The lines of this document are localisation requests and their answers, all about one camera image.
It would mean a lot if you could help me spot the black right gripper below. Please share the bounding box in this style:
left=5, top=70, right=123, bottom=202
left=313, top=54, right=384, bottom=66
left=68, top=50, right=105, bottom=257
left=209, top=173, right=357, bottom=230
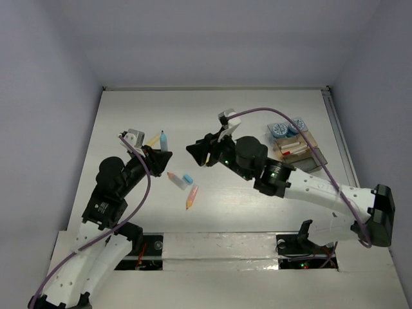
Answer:
left=185, top=127, right=253, bottom=182

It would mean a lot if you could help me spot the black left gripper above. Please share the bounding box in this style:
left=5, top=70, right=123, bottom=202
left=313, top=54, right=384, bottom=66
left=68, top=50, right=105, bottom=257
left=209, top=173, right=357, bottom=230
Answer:
left=118, top=143, right=172, bottom=196

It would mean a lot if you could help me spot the blue highlighter pen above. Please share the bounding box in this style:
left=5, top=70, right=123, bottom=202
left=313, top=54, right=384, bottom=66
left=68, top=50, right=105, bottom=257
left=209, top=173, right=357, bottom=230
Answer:
left=159, top=131, right=168, bottom=151

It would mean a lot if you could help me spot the clear orange-tipped highlighter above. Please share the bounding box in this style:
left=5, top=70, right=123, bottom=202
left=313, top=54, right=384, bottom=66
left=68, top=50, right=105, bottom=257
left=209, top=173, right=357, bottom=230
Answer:
left=167, top=172, right=187, bottom=190

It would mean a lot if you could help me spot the blue highlighter cap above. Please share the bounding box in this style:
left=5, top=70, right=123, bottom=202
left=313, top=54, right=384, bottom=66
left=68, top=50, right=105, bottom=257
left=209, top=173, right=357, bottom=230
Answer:
left=182, top=174, right=193, bottom=184

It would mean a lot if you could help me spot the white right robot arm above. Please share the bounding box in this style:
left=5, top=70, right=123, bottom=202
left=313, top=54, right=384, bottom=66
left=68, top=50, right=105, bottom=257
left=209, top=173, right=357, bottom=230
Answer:
left=186, top=133, right=395, bottom=252

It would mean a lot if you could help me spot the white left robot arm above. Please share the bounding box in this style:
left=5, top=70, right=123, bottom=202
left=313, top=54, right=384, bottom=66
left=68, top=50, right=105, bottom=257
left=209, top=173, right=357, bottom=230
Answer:
left=28, top=145, right=173, bottom=308

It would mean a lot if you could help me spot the yellow highlighter cap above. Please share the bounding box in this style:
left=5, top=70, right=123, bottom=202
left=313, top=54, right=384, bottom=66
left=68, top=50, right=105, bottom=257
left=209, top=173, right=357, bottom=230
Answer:
left=205, top=153, right=211, bottom=166

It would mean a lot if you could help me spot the yellow highlighter pen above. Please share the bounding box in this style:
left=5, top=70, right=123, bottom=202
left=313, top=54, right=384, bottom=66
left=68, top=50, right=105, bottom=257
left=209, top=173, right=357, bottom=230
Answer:
left=144, top=133, right=161, bottom=147

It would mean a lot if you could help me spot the pink orange highlighter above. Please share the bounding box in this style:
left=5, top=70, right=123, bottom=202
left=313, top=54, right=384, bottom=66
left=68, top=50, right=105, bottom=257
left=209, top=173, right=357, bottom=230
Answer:
left=185, top=185, right=199, bottom=210

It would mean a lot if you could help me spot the compartmented organizer tray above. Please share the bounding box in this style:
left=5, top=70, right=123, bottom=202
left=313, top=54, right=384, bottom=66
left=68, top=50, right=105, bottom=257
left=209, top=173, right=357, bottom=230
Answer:
left=266, top=123, right=328, bottom=173

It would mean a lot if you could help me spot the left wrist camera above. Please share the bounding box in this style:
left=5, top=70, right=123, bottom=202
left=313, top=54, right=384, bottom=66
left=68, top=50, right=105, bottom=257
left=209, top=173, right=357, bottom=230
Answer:
left=118, top=129, right=145, bottom=156

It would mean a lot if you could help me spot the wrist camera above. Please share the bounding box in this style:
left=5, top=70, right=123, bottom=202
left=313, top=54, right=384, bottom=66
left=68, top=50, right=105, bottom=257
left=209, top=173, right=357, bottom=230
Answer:
left=118, top=129, right=145, bottom=156
left=218, top=108, right=241, bottom=142

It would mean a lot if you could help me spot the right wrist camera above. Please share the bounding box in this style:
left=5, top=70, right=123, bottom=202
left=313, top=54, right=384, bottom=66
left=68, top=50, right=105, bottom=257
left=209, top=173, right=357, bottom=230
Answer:
left=218, top=108, right=241, bottom=142

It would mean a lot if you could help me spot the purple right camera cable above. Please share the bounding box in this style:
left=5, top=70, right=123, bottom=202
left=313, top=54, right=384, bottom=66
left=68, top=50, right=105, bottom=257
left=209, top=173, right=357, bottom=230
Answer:
left=227, top=108, right=373, bottom=270

